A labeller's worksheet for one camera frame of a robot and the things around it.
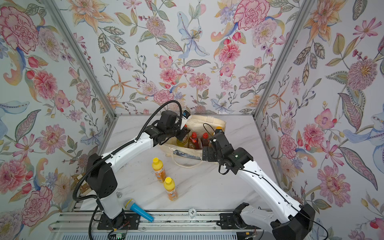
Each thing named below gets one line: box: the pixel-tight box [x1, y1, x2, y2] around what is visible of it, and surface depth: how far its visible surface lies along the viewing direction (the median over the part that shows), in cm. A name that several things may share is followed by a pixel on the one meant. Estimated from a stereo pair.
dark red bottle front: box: [202, 132, 210, 147], surface depth 88 cm
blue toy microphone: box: [124, 198, 155, 223], surface depth 78 cm
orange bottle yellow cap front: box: [163, 176, 178, 201], surface depth 68 cm
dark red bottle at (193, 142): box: [188, 132, 200, 150], surface depth 89 cm
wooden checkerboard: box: [70, 174, 92, 196], surface depth 86 cm
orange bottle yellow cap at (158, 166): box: [152, 157, 166, 183], surface depth 74 cm
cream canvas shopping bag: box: [159, 115, 227, 161], surface depth 82 cm
